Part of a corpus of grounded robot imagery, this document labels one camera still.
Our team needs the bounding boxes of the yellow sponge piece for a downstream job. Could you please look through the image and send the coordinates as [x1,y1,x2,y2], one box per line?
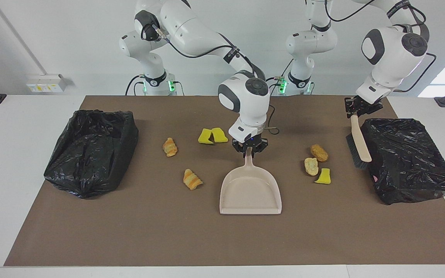
[211,127,229,144]
[198,128,215,145]

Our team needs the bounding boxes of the beige hand brush black bristles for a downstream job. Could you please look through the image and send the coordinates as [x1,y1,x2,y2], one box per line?
[345,112,373,170]

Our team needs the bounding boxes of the beige plastic dustpan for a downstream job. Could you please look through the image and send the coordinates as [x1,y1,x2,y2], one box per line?
[219,148,282,215]

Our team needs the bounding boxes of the brown croquette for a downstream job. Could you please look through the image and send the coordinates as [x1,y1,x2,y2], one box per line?
[310,144,329,162]

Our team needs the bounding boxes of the pale bread piece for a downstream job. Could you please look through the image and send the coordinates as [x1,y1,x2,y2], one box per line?
[304,157,319,176]

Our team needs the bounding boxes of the striped toy croissant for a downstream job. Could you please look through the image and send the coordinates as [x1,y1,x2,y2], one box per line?
[162,137,178,158]
[183,168,204,191]

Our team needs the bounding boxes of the yellow sponge wedge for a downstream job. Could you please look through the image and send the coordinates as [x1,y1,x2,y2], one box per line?
[314,168,331,185]

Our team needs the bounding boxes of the black bagged bin pink patch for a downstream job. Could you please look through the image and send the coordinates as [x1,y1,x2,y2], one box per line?
[355,118,445,205]

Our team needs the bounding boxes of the open black bag trash bin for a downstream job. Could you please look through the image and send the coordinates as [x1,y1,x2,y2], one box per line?
[44,109,139,199]

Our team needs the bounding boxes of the brown table mat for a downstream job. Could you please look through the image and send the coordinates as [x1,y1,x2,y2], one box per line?
[3,95,445,267]

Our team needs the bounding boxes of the left arm base cable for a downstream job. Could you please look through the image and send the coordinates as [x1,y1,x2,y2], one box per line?
[267,75,287,96]

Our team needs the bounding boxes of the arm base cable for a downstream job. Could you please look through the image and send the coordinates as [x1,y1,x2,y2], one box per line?
[267,75,287,96]
[125,75,146,96]

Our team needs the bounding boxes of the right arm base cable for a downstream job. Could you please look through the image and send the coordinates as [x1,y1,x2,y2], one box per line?
[125,75,146,96]

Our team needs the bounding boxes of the white wall socket box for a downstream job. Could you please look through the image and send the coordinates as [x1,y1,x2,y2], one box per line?
[26,74,67,93]

